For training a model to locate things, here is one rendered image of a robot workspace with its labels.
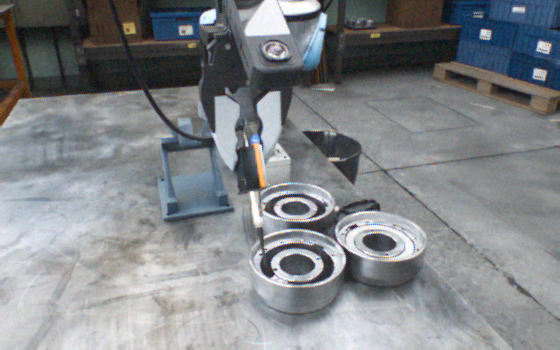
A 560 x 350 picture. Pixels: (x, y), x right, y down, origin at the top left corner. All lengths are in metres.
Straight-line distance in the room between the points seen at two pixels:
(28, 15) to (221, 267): 3.86
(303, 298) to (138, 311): 0.17
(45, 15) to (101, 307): 3.84
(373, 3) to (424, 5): 0.57
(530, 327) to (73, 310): 1.55
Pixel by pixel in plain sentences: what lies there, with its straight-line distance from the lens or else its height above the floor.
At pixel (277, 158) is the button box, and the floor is 0.84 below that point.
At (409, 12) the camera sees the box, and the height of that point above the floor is 0.60.
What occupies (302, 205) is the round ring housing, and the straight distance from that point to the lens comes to 0.65.
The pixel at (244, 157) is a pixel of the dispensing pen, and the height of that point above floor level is 0.94.
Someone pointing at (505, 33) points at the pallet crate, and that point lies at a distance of 4.50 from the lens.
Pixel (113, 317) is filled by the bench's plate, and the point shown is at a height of 0.80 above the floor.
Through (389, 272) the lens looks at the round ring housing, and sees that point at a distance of 0.53.
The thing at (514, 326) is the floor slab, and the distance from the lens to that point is 1.83.
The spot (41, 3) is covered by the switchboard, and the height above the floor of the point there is 0.74.
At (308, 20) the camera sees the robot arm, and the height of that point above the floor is 1.01.
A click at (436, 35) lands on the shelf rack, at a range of 4.77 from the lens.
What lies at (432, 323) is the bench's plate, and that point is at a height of 0.80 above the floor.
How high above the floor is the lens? 1.15
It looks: 26 degrees down
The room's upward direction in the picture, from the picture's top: straight up
